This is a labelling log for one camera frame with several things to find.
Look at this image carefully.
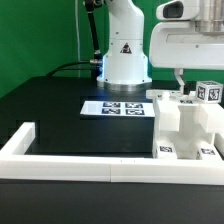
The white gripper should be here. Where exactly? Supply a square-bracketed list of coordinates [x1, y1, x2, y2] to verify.
[149, 22, 224, 94]

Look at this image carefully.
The white tagged cube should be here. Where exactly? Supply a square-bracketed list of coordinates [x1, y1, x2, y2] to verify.
[196, 80, 223, 103]

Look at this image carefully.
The white chair back part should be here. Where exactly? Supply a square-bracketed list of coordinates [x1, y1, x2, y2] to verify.
[145, 89, 224, 160]

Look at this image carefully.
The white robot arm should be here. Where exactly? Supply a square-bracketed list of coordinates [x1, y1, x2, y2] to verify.
[97, 0, 224, 91]

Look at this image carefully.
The white marker sheet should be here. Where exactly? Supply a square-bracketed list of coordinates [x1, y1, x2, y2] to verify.
[81, 101, 155, 117]

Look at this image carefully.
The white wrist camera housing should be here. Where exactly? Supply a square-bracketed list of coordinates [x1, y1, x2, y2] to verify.
[156, 0, 200, 21]

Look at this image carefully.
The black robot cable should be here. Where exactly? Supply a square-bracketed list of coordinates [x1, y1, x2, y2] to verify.
[46, 0, 105, 78]

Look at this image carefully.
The white U-shaped obstacle frame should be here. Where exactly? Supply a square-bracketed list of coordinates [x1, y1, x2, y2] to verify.
[0, 122, 224, 186]

